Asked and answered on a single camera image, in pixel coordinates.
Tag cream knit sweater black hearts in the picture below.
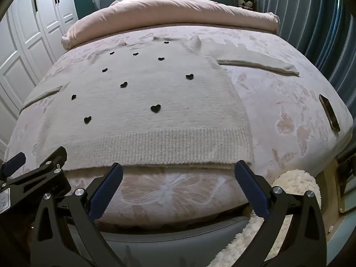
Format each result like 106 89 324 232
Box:
23 36 298 170

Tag white fluffy rug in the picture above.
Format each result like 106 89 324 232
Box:
207 169 322 267

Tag pink butterfly bed cover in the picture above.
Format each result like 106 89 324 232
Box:
5 25 353 226

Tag black smartphone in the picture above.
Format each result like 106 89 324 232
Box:
319 94 340 132

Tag white panelled wardrobe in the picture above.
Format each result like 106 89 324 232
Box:
1 0 78 156

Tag pink folded duvet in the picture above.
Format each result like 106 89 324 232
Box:
62 0 280 50

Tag blue-grey curtain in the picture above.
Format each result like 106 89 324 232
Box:
255 0 355 113

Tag plush toy on nightstand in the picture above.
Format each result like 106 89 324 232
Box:
237 0 253 10

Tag grey bed frame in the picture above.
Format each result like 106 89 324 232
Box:
101 216 249 266

